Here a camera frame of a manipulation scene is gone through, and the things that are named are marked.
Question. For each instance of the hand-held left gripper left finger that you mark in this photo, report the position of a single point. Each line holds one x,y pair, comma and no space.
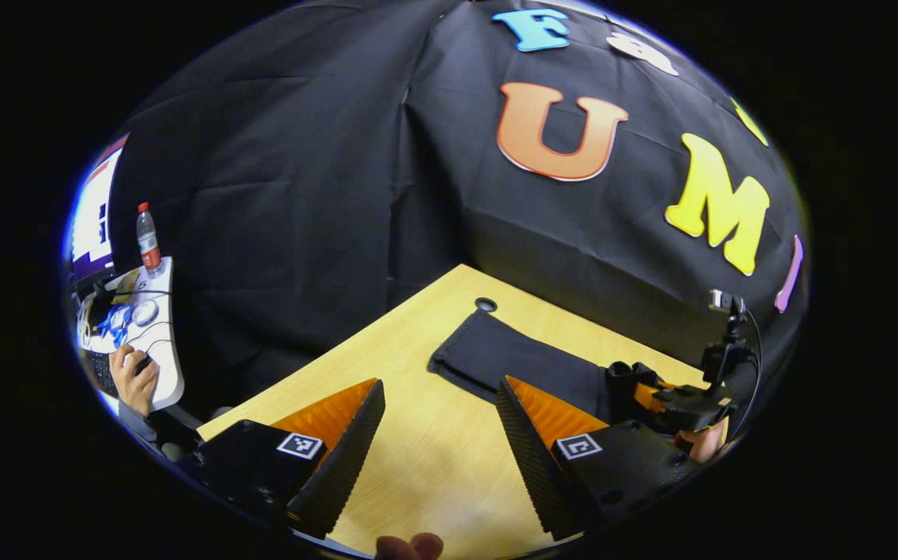
352,459

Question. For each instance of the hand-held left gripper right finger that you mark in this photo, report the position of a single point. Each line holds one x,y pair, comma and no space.
531,459

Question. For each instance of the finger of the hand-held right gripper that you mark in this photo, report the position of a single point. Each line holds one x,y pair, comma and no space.
686,408
624,389

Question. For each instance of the black jeans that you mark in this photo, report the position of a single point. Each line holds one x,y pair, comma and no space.
511,358

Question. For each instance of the white side desk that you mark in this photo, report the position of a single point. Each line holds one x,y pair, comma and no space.
165,350

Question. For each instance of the black computer mouse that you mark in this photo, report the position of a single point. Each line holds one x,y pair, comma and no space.
142,365

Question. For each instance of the white round device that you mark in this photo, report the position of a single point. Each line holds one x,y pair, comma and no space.
145,312

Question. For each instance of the black keyboard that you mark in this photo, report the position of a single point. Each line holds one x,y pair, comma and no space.
103,373

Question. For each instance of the black backdrop cloth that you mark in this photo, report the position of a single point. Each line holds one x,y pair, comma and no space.
301,194

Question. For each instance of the yellow paper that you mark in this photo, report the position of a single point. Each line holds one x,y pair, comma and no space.
126,286

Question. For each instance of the clear water bottle red label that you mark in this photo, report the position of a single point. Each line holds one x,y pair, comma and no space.
149,245

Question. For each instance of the computer monitor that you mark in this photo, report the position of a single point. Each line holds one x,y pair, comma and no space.
95,218

